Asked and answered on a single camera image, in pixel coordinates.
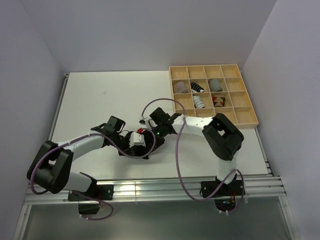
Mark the wooden compartment tray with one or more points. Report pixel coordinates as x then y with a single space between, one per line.
207 90

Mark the rolled light grey sock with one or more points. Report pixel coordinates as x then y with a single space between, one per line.
180 88

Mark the rolled dark grey sock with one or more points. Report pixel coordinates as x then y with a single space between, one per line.
215 85

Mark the beige orange argyle sock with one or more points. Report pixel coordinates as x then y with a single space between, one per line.
218 101

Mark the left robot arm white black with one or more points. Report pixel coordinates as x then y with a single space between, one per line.
51 171

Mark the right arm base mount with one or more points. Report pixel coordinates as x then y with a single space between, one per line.
225 198

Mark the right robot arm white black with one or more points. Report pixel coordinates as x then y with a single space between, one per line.
223 137

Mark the rolled black white sock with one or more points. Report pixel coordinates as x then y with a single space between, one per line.
196 87

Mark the black sock white stripes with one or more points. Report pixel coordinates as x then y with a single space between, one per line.
153 140

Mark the white black striped sock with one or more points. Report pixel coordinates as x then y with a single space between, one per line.
198 103

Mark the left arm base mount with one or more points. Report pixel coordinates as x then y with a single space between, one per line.
89 203

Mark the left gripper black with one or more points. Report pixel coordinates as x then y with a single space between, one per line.
126 150

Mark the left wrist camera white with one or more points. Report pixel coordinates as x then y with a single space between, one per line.
136 139

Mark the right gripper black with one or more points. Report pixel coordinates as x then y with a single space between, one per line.
158 143

